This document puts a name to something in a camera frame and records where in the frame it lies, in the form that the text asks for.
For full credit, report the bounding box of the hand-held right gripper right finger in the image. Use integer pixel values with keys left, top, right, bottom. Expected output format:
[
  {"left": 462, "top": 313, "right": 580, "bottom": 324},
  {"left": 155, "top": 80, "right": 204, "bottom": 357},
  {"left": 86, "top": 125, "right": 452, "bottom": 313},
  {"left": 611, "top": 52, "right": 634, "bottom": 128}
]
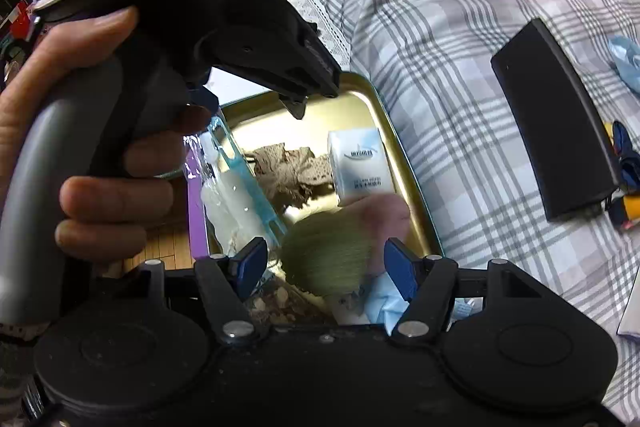
[{"left": 384, "top": 238, "right": 544, "bottom": 348}]

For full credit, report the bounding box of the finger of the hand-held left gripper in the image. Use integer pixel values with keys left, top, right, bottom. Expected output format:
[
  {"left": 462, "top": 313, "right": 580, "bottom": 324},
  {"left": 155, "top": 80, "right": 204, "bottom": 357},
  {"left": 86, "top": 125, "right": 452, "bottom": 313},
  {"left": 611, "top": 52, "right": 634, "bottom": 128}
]
[{"left": 280, "top": 93, "right": 310, "bottom": 122}]

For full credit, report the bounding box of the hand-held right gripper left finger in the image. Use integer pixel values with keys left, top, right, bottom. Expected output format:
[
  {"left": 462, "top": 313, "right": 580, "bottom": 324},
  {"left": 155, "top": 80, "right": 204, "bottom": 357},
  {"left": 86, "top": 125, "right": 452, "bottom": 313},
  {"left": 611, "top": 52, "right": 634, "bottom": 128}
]
[{"left": 132, "top": 237, "right": 271, "bottom": 346}]

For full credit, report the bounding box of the light blue mask packet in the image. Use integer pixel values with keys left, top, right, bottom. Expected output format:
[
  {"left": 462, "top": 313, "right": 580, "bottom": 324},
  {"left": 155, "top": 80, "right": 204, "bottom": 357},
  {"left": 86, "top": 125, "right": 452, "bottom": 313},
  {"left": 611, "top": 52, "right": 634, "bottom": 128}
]
[{"left": 327, "top": 274, "right": 481, "bottom": 328}]

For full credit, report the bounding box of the clear plastic zip bag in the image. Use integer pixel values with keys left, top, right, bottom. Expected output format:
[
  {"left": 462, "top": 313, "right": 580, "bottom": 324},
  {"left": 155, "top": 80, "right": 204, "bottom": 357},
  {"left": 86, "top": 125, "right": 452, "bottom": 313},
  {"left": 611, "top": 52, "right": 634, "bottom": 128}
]
[{"left": 182, "top": 117, "right": 289, "bottom": 258}]

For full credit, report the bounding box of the green haired doll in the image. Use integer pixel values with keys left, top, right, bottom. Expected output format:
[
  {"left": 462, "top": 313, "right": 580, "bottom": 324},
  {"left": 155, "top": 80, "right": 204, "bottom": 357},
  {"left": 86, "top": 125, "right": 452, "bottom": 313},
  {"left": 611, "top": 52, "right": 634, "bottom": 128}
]
[{"left": 279, "top": 193, "right": 415, "bottom": 308}]

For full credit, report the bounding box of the cream lace bow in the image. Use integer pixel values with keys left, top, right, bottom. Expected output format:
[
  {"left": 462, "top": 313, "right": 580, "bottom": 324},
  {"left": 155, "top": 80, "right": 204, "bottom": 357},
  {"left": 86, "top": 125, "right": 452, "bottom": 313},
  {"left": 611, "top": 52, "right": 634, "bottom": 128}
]
[{"left": 247, "top": 146, "right": 341, "bottom": 210}]

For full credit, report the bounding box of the gold tin tray teal rim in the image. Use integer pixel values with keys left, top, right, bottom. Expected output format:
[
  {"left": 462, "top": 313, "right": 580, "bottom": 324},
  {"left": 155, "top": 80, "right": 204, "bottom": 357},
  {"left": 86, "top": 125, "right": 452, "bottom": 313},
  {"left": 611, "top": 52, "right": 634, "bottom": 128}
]
[{"left": 202, "top": 72, "right": 446, "bottom": 324}]

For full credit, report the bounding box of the white tissue pack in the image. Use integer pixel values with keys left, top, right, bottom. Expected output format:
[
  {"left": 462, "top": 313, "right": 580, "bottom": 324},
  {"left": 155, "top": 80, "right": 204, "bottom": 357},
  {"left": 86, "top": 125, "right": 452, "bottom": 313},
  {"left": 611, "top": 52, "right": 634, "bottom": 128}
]
[{"left": 327, "top": 128, "right": 396, "bottom": 207}]

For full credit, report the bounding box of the person's left hand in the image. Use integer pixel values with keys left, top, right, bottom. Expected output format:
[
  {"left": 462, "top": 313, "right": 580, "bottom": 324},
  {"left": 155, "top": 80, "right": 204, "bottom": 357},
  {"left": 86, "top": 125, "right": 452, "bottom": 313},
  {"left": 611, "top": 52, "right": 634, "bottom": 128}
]
[{"left": 0, "top": 6, "right": 212, "bottom": 279}]

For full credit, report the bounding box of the white lace table runner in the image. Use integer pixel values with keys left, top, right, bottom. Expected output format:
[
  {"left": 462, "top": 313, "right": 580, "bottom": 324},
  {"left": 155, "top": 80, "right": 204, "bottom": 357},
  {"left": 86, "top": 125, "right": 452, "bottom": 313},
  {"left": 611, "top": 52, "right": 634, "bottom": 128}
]
[{"left": 265, "top": 0, "right": 351, "bottom": 73}]

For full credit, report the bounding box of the grey plaid bed sheet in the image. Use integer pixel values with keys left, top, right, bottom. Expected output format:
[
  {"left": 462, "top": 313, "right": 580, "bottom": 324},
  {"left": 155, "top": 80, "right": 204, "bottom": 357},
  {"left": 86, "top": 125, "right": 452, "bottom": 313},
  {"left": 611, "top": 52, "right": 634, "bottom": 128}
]
[{"left": 287, "top": 0, "right": 640, "bottom": 413}]

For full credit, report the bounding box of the black rectangular case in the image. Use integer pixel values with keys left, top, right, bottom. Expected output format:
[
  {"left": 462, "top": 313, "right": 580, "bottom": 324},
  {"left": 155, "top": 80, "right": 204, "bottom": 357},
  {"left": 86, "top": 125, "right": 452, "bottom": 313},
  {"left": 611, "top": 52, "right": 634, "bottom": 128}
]
[{"left": 490, "top": 18, "right": 624, "bottom": 223}]

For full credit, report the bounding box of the white paper sheet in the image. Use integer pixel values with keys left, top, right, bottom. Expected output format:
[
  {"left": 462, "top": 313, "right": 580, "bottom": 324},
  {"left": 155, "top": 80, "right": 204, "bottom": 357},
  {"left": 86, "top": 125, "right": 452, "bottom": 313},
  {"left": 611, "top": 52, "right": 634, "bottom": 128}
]
[{"left": 616, "top": 279, "right": 640, "bottom": 338}]

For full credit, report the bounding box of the blue and yellow fabric item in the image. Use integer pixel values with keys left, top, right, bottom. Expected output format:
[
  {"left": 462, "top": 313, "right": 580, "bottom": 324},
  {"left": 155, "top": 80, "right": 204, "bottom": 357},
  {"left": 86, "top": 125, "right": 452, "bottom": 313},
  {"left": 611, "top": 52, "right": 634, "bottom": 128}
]
[{"left": 602, "top": 121, "right": 640, "bottom": 233}]

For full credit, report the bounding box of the blue face mask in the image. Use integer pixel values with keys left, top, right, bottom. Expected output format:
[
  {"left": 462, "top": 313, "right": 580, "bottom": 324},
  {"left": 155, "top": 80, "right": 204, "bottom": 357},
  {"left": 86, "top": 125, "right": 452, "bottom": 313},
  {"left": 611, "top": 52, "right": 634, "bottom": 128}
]
[{"left": 607, "top": 36, "right": 640, "bottom": 97}]

